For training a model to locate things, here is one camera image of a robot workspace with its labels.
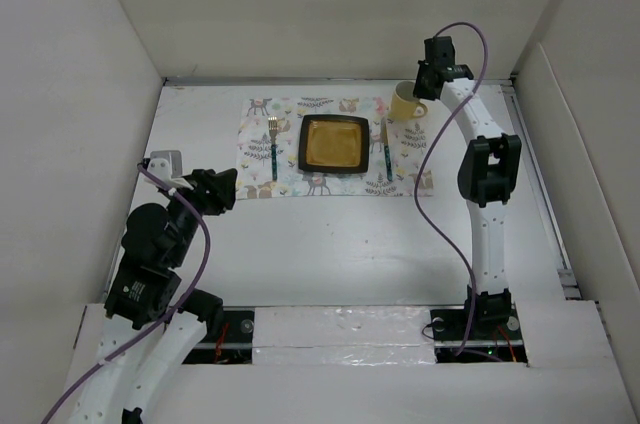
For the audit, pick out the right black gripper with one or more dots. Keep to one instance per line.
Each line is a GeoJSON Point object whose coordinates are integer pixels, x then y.
{"type": "Point", "coordinates": [420, 90]}

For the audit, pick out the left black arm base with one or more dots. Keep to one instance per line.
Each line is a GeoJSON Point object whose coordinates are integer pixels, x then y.
{"type": "Point", "coordinates": [232, 346]}

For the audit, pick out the silver fork teal handle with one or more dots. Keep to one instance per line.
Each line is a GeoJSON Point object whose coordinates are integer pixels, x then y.
{"type": "Point", "coordinates": [273, 132]}

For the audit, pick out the floral animal print cloth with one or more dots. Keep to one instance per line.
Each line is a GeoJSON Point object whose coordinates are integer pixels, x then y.
{"type": "Point", "coordinates": [408, 143]}

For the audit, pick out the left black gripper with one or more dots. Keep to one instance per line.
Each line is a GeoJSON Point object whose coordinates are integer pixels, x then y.
{"type": "Point", "coordinates": [216, 189]}

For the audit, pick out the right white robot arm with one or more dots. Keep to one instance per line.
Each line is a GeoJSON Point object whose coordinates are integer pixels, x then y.
{"type": "Point", "coordinates": [486, 179]}

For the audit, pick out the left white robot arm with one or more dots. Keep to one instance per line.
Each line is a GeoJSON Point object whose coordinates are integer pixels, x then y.
{"type": "Point", "coordinates": [148, 329]}

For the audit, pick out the square black yellow plate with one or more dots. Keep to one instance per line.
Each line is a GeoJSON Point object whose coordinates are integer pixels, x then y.
{"type": "Point", "coordinates": [334, 144]}

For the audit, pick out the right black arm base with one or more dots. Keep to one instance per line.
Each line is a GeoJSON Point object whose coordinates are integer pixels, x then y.
{"type": "Point", "coordinates": [493, 343]}

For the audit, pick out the silver knife teal handle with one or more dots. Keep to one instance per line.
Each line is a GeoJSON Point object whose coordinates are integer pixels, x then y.
{"type": "Point", "coordinates": [386, 149]}

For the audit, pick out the yellow ceramic mug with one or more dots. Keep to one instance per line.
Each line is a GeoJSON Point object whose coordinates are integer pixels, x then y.
{"type": "Point", "coordinates": [404, 105]}

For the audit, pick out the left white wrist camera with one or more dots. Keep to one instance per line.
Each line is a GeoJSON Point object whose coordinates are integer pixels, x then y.
{"type": "Point", "coordinates": [164, 170]}

